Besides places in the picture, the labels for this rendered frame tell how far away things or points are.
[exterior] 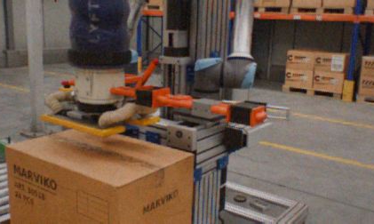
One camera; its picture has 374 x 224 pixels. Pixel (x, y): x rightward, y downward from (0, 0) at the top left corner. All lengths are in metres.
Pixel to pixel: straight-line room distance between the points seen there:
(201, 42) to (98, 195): 0.97
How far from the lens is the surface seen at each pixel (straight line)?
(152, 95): 1.31
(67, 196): 1.45
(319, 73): 8.58
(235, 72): 1.75
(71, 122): 1.47
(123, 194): 1.27
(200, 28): 1.98
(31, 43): 5.05
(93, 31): 1.41
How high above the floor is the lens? 1.44
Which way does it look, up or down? 13 degrees down
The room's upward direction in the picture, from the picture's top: 2 degrees clockwise
